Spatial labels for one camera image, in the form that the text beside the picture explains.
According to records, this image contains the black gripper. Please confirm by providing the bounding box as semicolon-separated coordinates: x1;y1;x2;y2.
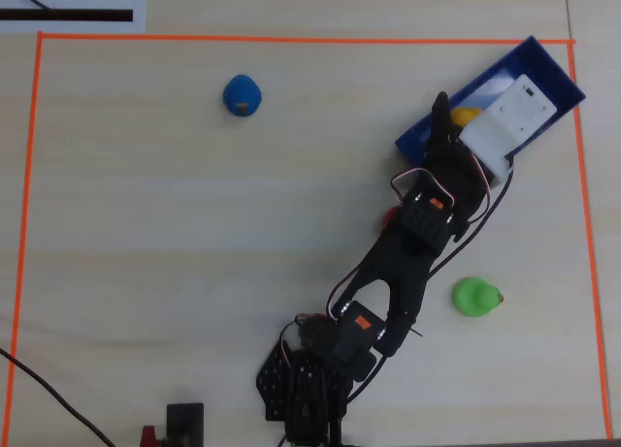
424;91;497;226

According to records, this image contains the yellow rubber duck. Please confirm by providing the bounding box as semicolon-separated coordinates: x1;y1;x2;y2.
449;106;485;129

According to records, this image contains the blue plastic box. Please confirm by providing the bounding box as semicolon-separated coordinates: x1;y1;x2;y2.
395;35;587;173

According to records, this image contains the red rubber duck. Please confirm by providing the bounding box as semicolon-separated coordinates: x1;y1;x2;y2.
379;205;404;236

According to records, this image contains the green rubber duck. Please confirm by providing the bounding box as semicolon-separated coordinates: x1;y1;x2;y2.
451;276;505;318

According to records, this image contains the blue rubber duck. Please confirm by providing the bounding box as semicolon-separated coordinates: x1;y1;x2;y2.
222;74;263;118

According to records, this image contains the orange tape strip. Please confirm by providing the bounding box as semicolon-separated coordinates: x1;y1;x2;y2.
37;31;576;47
2;31;45;447
567;39;613;439

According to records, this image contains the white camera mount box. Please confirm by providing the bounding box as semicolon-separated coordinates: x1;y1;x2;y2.
457;74;559;187

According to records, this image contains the black camera cable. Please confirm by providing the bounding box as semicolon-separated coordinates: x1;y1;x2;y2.
428;159;516;279

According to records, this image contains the black clamp with red handle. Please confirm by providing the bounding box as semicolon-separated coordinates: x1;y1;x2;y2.
139;402;206;447

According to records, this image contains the long black cable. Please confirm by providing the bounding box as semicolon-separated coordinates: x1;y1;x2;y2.
0;346;117;447

